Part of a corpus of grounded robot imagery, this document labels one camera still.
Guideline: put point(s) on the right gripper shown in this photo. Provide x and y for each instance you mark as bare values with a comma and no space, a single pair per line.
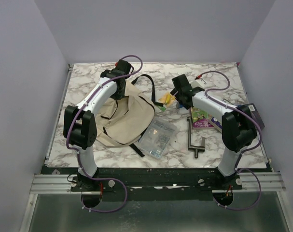
173,92

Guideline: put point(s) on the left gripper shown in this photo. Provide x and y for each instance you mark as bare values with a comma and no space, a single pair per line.
120,95

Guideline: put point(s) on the blue grey eraser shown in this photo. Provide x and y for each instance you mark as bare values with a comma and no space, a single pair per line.
179,106

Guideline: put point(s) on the yellow banana toy card pack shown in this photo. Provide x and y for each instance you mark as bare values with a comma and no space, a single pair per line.
165,101

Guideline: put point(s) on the cream canvas backpack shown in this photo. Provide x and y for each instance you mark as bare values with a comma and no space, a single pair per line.
123,122

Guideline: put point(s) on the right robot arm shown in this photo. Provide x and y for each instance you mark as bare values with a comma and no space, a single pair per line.
239,129

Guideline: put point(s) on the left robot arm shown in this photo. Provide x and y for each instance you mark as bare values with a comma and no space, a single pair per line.
79,121

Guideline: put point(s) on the purple treehouse book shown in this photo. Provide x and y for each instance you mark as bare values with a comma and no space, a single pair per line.
200,119

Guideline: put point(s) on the clear plastic parts box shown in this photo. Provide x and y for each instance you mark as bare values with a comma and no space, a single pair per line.
157,138

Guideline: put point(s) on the dark blue notebook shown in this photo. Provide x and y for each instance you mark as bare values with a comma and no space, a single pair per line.
254,114

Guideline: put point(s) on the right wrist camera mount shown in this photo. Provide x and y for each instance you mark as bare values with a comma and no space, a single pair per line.
198,83

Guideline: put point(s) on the dark metal T-handle tool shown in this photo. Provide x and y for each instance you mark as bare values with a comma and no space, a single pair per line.
191,145

